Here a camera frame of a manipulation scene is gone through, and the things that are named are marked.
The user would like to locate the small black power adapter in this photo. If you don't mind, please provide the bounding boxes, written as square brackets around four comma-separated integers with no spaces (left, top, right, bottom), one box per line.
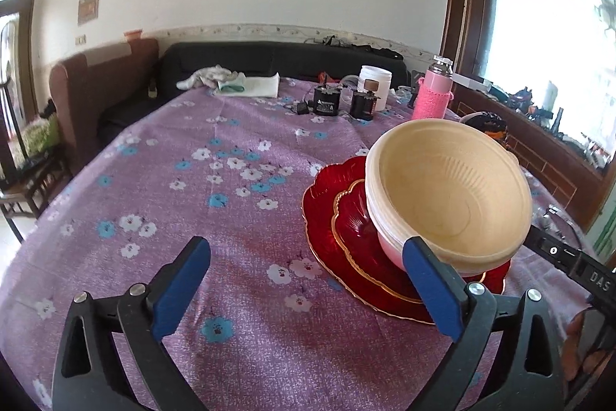
[293,101,310,116]

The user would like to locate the pink sleeved thermos bottle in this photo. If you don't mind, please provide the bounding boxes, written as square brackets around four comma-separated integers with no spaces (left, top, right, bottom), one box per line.
[411,55,453,120]

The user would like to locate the purple floral tablecloth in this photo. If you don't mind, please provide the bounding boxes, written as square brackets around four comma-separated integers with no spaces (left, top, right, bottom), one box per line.
[0,75,595,411]

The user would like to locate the white crumpled cloth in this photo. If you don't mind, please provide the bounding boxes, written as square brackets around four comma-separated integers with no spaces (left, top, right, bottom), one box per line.
[176,65,245,92]

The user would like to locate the large red scalloped plate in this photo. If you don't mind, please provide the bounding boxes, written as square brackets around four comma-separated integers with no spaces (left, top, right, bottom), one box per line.
[301,154,513,327]

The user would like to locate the small framed wall plaque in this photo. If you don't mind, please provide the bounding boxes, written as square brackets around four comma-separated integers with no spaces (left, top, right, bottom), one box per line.
[77,0,99,26]

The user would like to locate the person's right hand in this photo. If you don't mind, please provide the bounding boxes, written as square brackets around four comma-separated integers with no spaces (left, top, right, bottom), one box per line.
[562,311,613,383]

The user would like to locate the small red gold-rimmed plate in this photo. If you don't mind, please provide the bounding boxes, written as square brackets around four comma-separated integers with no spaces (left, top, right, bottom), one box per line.
[331,177,489,305]

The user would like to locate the white folded paper bag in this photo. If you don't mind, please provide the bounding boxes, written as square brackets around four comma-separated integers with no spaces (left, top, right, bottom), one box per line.
[215,72,280,98]

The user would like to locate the black sofa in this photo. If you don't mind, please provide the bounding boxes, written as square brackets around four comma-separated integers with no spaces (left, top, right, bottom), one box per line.
[97,37,410,147]

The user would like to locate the brown armchair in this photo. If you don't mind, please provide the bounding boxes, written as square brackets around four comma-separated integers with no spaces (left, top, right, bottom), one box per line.
[49,39,159,173]

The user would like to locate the black cylindrical device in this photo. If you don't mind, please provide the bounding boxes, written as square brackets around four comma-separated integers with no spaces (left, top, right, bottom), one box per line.
[349,91,379,122]

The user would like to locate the dark wooden chair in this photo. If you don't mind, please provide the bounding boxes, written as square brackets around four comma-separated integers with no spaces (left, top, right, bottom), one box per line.
[1,77,72,242]

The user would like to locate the black and orange bag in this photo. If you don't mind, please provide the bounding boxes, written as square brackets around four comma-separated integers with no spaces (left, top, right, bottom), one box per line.
[460,112,507,146]

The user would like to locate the black battery charger box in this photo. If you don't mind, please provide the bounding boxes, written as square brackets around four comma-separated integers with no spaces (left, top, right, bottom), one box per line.
[312,86,341,117]

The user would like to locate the white bowl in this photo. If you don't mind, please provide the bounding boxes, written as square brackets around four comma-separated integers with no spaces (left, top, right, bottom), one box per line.
[377,230,405,270]

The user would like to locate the cream plastic bowl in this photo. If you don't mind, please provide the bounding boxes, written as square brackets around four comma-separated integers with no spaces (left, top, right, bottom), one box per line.
[364,117,534,272]
[367,191,531,277]

